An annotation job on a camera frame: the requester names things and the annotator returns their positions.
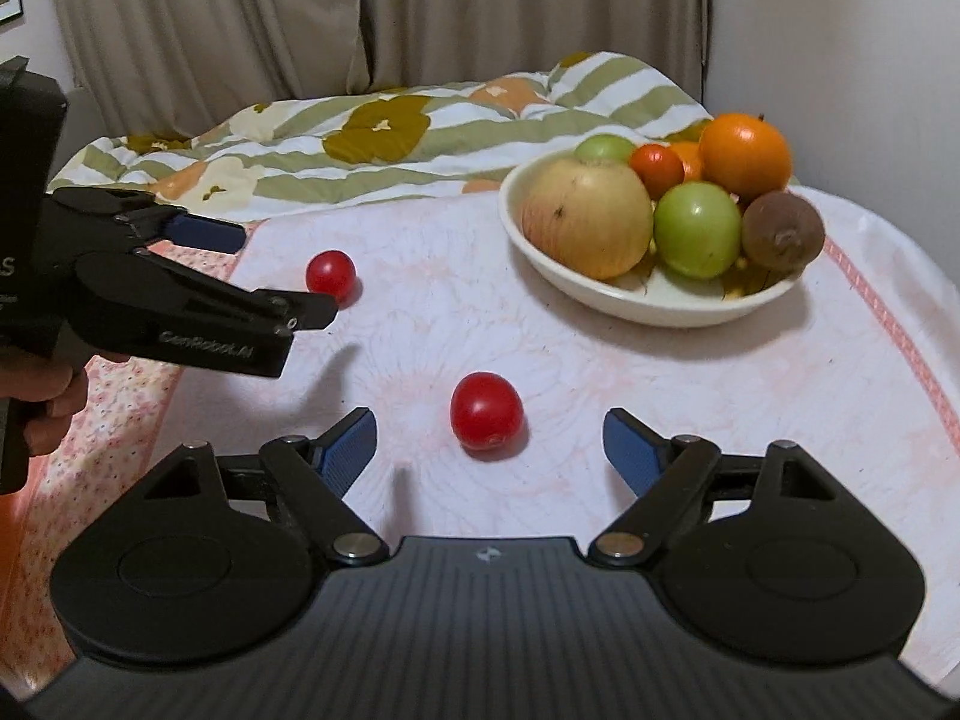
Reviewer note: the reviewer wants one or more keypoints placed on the brown kiwi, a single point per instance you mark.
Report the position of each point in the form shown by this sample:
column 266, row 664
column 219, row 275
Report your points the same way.
column 780, row 229

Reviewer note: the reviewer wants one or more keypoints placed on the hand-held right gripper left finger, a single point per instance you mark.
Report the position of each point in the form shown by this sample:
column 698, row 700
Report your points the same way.
column 349, row 450

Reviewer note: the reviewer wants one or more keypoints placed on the person's left hand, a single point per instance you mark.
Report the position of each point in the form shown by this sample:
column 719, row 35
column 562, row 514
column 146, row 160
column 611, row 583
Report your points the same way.
column 56, row 390

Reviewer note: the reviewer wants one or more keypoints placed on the small green apple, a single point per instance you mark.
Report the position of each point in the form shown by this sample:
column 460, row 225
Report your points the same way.
column 604, row 148

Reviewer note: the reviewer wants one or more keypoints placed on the red tomato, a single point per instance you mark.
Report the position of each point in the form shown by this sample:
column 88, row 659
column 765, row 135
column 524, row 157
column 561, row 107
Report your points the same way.
column 330, row 274
column 484, row 405

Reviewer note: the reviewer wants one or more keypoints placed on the small dark tangerine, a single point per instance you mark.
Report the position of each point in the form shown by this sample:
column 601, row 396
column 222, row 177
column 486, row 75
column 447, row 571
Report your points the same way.
column 654, row 169

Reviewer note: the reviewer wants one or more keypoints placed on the green striped floral quilt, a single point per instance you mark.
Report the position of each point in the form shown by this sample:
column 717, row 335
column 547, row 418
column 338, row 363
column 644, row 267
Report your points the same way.
column 375, row 157

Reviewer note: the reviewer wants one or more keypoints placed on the cream bowl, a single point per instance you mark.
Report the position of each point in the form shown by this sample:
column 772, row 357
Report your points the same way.
column 600, row 300

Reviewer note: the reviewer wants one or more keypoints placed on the white pink tablecloth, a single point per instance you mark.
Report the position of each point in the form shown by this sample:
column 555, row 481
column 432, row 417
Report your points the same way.
column 675, row 405

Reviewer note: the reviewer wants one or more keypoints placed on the large green apple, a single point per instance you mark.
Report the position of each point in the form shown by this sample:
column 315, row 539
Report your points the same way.
column 697, row 229

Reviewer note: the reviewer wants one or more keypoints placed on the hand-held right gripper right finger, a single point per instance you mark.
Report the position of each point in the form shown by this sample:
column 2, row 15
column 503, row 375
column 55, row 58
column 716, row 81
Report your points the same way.
column 630, row 450

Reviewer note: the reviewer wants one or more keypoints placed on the beige curtain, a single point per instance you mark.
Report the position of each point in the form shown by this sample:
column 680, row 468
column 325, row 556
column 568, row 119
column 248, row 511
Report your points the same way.
column 225, row 15

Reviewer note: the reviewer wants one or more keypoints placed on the pale yellow apple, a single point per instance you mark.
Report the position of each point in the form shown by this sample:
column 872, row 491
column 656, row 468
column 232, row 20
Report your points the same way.
column 585, row 217

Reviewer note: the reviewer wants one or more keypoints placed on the large orange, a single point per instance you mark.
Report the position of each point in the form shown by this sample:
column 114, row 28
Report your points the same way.
column 746, row 154

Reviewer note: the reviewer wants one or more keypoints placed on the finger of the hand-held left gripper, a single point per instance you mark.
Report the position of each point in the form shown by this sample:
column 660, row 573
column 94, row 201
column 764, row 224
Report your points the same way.
column 300, row 311
column 206, row 234

